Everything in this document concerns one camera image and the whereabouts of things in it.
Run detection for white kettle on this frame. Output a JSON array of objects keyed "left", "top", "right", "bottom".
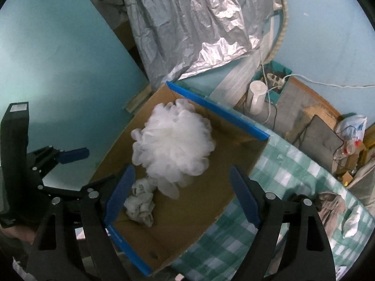
[{"left": 245, "top": 81, "right": 268, "bottom": 115}]

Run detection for white power cable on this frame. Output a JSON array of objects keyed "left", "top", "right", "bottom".
[{"left": 259, "top": 46, "right": 375, "bottom": 124}]

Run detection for grey floor mat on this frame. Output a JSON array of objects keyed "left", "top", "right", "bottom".
[{"left": 272, "top": 79, "right": 342, "bottom": 150}]

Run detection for white cloth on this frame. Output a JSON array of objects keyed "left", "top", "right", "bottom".
[{"left": 342, "top": 205, "right": 366, "bottom": 239}]

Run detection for white socks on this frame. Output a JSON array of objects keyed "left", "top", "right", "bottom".
[{"left": 123, "top": 178, "right": 156, "bottom": 227}]

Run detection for person's left hand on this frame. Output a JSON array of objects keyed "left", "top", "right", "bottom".
[{"left": 1, "top": 226, "right": 36, "bottom": 245}]

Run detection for cardboard box with blue tape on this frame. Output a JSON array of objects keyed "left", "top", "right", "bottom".
[{"left": 91, "top": 82, "right": 270, "bottom": 276}]

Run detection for grey bed blanket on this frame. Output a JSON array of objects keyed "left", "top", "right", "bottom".
[{"left": 347, "top": 155, "right": 374, "bottom": 216}]

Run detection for silver foil cover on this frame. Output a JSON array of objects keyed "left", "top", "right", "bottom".
[{"left": 124, "top": 0, "right": 281, "bottom": 88}]

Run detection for teal storage box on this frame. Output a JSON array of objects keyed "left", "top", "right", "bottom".
[{"left": 253, "top": 61, "right": 292, "bottom": 105}]

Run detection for dark grey seat cushion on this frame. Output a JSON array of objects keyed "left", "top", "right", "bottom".
[{"left": 292, "top": 115, "right": 343, "bottom": 173}]

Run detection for white mesh bath loofah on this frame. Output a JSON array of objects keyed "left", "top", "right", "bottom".
[{"left": 131, "top": 98, "right": 216, "bottom": 199}]

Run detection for white power strip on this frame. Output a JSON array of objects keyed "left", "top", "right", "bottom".
[{"left": 266, "top": 73, "right": 286, "bottom": 89}]

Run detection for white plastic bag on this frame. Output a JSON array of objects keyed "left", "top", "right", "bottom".
[{"left": 335, "top": 115, "right": 367, "bottom": 141}]

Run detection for clear plastic bottle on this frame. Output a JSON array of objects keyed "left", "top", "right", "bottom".
[{"left": 333, "top": 139, "right": 361, "bottom": 160}]

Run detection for green checkered tablecloth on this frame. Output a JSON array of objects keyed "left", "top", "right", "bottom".
[{"left": 172, "top": 134, "right": 374, "bottom": 280}]

